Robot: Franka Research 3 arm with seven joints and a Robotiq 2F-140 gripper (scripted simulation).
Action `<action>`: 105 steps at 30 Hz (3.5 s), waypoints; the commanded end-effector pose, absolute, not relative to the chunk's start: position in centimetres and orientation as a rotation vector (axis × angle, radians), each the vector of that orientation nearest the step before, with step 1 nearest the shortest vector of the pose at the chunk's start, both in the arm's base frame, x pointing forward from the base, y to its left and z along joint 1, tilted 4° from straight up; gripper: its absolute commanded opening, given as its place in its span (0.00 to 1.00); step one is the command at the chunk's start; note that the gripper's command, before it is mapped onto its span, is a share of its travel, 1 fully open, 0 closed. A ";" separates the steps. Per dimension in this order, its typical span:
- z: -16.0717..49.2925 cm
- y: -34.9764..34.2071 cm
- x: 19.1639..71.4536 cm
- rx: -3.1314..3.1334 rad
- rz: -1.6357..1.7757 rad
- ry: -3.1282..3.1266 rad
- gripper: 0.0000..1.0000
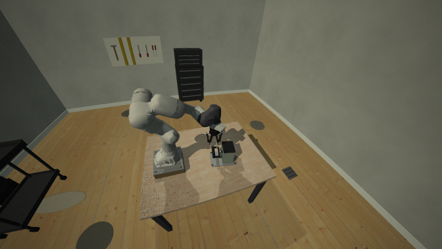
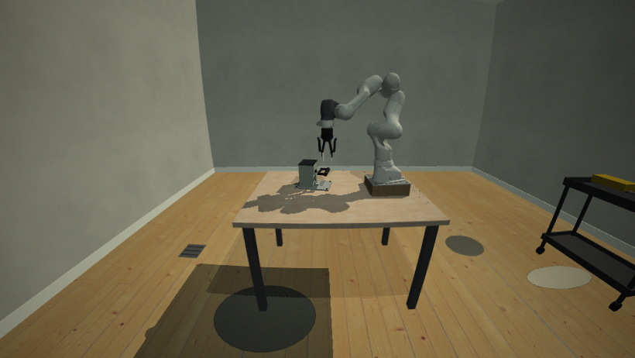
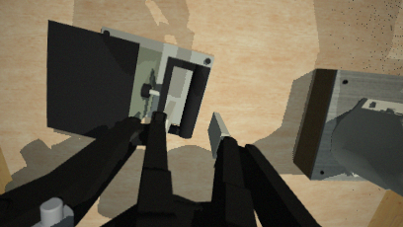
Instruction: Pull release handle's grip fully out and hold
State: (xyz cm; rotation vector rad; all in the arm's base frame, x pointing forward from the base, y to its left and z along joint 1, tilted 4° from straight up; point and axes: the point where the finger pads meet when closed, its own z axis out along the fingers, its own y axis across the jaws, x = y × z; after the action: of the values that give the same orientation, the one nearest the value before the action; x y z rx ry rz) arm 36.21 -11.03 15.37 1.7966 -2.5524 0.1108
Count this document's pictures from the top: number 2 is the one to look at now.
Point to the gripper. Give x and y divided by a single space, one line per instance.
326 138

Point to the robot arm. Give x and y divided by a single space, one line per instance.
384 170

